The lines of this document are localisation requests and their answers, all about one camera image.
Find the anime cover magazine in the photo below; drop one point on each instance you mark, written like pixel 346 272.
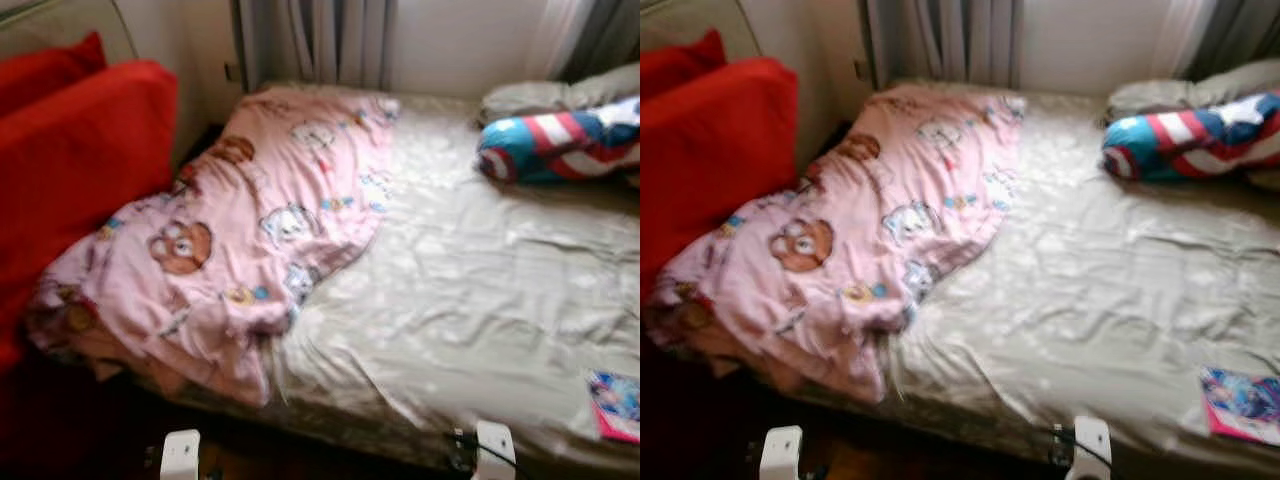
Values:
pixel 615 405
pixel 1245 405

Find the beige floral pillow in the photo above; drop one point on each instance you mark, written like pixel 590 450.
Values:
pixel 1170 90
pixel 540 95

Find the bed with beige floral sheet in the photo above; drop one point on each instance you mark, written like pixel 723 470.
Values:
pixel 1100 280
pixel 480 280

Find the small red cushion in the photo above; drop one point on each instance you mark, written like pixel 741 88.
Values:
pixel 50 70
pixel 680 65

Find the grey curtain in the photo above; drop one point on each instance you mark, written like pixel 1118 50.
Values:
pixel 1240 35
pixel 320 40
pixel 940 40
pixel 605 35

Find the grey beige upright panel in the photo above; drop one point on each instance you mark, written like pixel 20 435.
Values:
pixel 60 25
pixel 690 25

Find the pink cartoon print blanket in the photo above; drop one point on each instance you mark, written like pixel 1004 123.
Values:
pixel 250 220
pixel 860 220

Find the white sheer curtain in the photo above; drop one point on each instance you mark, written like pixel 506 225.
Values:
pixel 1100 45

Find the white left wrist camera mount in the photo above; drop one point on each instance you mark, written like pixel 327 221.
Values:
pixel 782 452
pixel 180 455

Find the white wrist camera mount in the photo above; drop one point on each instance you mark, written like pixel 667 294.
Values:
pixel 495 450
pixel 782 452
pixel 180 455
pixel 1092 447

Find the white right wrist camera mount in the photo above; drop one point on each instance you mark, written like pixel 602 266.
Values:
pixel 495 450
pixel 1092 447

